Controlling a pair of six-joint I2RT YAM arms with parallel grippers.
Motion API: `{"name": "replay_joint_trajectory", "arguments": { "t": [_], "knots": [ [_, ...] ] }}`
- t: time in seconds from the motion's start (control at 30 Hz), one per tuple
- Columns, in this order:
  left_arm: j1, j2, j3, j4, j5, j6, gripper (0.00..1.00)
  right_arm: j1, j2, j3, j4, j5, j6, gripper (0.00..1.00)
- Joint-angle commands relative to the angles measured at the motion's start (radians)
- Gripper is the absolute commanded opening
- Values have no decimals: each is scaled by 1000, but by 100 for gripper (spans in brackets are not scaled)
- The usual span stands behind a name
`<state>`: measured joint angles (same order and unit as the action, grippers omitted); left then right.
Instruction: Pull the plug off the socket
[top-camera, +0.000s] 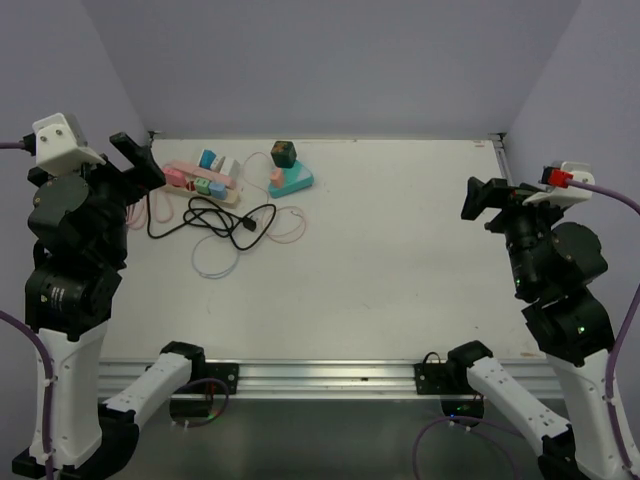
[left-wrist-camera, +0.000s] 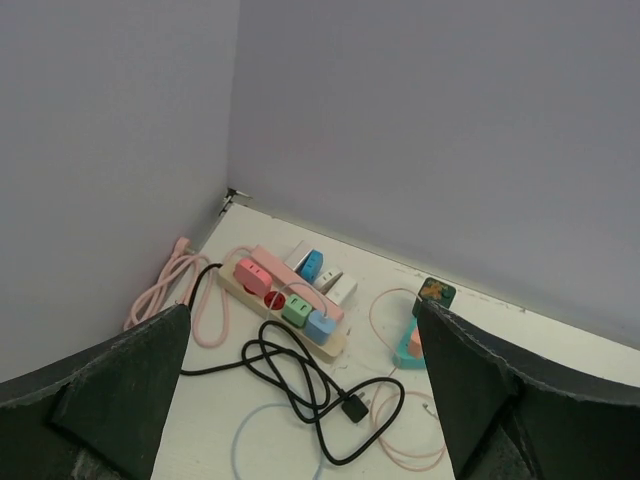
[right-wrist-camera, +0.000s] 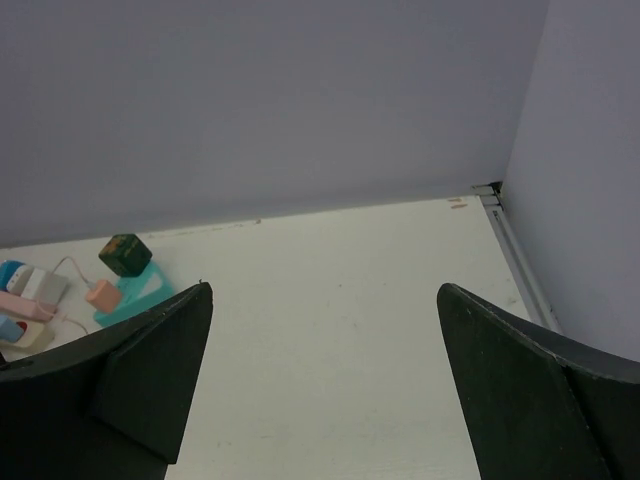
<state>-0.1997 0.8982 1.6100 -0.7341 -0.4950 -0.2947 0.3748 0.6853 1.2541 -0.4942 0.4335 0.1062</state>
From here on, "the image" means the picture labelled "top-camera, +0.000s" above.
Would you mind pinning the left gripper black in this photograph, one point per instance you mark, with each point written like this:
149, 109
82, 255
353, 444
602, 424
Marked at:
137, 181

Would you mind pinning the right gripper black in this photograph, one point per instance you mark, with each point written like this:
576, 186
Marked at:
496, 192

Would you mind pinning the beige power strip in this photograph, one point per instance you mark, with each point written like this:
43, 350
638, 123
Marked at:
232, 201

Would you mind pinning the salmon pink usb charger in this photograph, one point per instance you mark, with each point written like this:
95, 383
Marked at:
277, 178

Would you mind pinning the dark green cube socket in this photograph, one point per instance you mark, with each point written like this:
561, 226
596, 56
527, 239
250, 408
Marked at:
283, 154

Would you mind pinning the teal triangular power socket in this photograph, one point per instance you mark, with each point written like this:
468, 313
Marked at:
298, 178

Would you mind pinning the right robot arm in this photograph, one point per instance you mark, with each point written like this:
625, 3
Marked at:
553, 263

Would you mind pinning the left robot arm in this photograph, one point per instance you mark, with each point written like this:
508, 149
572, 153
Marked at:
79, 219

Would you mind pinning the green plug adapter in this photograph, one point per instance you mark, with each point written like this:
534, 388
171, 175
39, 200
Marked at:
202, 186

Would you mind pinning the blue white plug adapter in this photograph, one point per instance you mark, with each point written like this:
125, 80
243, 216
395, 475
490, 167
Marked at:
207, 159

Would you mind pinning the light blue plug adapter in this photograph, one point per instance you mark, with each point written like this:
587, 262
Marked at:
218, 191

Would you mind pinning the pink power strip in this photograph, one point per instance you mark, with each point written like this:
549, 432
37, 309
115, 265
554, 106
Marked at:
196, 171

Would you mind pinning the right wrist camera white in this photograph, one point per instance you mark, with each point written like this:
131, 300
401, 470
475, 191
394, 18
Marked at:
563, 185

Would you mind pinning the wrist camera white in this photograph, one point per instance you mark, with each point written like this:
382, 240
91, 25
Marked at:
61, 146
563, 185

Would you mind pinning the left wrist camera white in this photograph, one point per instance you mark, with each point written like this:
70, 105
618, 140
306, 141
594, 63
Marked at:
61, 146

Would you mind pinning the right black base bracket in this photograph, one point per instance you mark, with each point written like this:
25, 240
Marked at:
458, 401

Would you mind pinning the black base bracket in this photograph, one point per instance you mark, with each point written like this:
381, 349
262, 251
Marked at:
204, 399
458, 401

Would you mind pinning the left black base bracket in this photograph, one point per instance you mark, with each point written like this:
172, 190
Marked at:
204, 399

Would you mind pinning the aluminium frame rail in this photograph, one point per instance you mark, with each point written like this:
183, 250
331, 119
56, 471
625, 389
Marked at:
325, 379

